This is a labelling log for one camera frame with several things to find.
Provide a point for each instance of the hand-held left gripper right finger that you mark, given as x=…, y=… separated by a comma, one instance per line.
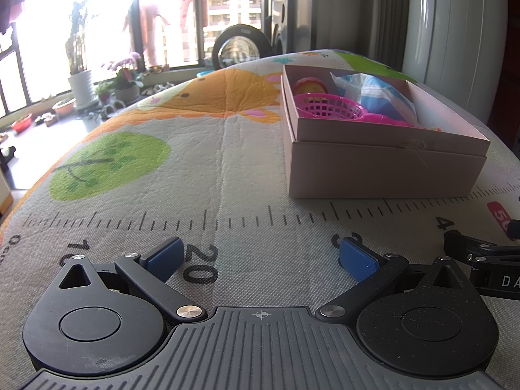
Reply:
x=359, y=258

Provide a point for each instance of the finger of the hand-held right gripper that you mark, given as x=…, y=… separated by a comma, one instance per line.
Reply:
x=514, y=230
x=463, y=243

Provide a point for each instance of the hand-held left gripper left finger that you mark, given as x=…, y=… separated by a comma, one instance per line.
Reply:
x=164, y=258

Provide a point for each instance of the pink cardboard box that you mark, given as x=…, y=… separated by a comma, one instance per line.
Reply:
x=386, y=170

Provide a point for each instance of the pink toy basket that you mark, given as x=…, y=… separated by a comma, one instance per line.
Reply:
x=329, y=107

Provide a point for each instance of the blue plastic packet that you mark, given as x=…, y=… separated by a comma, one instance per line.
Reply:
x=382, y=97

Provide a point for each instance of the yellow pink round toy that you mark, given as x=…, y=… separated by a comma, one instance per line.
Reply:
x=310, y=87

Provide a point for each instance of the printed play mat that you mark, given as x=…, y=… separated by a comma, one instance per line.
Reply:
x=162, y=170

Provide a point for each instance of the white sandals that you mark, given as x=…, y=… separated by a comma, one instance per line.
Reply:
x=111, y=110

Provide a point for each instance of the row of shoes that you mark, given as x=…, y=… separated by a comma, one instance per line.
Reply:
x=158, y=88

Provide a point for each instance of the small green potted plant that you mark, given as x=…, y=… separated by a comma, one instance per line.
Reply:
x=104, y=93

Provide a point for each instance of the pink flowering potted plant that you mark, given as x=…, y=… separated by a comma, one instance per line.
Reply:
x=126, y=85

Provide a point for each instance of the pink shallow planter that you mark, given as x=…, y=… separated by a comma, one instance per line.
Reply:
x=64, y=107

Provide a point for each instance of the blue plastic basin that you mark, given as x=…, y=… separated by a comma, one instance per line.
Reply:
x=205, y=74

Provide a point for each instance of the tall plant in white pot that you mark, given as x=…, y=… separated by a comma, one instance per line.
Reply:
x=81, y=87

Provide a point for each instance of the red bowl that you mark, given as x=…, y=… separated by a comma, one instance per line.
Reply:
x=22, y=124

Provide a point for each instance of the white standing air conditioner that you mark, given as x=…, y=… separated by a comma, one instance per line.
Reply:
x=459, y=28

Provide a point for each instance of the round black mirror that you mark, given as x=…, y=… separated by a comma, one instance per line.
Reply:
x=239, y=48

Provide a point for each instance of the hanging pink garment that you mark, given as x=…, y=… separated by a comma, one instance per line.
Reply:
x=191, y=20

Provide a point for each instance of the dark curtain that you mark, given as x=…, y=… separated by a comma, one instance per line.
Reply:
x=361, y=12

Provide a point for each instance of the grey stacked appliances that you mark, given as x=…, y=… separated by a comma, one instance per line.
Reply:
x=290, y=20

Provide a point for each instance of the black window frame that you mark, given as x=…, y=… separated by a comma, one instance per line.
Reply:
x=199, y=12

